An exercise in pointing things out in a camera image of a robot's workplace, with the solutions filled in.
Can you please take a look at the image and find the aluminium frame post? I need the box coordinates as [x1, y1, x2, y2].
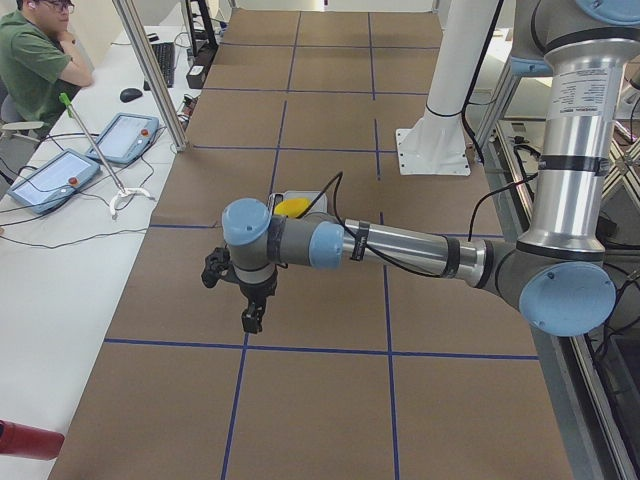
[112, 0, 188, 152]

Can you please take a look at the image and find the black computer mouse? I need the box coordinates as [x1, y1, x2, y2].
[119, 88, 143, 103]

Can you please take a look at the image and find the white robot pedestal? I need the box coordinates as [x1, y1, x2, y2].
[396, 0, 502, 176]

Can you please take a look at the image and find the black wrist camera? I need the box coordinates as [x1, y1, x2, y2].
[201, 247, 236, 289]

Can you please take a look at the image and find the black keyboard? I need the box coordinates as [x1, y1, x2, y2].
[151, 42, 175, 88]

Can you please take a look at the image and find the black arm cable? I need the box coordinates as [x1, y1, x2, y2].
[299, 171, 539, 279]

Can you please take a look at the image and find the teach pendant tablet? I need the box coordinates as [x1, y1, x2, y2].
[8, 149, 100, 214]
[95, 112, 160, 165]

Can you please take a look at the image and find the red fire extinguisher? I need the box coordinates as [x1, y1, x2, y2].
[0, 420, 65, 460]

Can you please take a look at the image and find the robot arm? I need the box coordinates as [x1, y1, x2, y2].
[202, 1, 639, 337]

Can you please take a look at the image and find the yellow mango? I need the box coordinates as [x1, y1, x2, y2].
[273, 197, 311, 218]

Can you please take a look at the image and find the person in green shirt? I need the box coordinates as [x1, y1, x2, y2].
[1, 1, 94, 137]

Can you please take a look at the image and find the far teach pendant tablet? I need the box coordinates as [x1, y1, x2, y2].
[95, 112, 160, 165]

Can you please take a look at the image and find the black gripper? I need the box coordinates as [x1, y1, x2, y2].
[239, 278, 277, 334]

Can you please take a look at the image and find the silver electronic kitchen scale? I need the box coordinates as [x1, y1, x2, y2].
[267, 190, 328, 218]

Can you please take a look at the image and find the near teach pendant tablet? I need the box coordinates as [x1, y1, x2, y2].
[8, 149, 100, 214]

